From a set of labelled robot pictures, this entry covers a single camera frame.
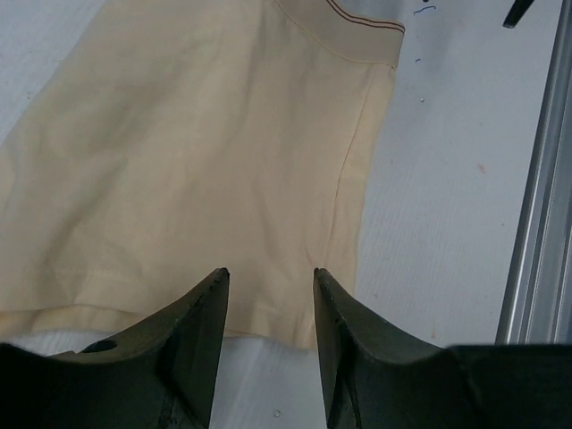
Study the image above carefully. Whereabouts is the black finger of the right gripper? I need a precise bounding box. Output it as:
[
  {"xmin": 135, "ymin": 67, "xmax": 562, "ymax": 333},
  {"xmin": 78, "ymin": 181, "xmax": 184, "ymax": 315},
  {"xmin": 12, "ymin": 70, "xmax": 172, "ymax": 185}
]
[{"xmin": 503, "ymin": 0, "xmax": 533, "ymax": 29}]

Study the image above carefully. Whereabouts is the beige underwear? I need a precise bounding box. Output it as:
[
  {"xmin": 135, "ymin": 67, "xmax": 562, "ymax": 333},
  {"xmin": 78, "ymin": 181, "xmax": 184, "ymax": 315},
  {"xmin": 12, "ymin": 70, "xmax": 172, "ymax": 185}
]
[{"xmin": 1, "ymin": 1, "xmax": 405, "ymax": 349}]

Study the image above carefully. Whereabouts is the aluminium mounting rail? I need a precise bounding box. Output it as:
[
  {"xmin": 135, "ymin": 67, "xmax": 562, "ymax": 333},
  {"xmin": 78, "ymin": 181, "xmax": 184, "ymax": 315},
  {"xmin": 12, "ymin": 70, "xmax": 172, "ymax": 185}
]
[{"xmin": 495, "ymin": 1, "xmax": 571, "ymax": 344}]

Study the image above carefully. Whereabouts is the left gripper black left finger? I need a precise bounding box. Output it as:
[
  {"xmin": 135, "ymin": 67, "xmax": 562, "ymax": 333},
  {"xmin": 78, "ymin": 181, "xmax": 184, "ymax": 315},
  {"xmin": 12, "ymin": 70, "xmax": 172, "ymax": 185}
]
[{"xmin": 1, "ymin": 268, "xmax": 230, "ymax": 428}]

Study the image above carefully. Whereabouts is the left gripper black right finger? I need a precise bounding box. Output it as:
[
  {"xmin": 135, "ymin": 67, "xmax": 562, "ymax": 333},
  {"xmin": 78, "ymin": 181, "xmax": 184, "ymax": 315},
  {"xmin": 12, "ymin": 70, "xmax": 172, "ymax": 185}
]
[{"xmin": 313, "ymin": 268, "xmax": 571, "ymax": 429}]

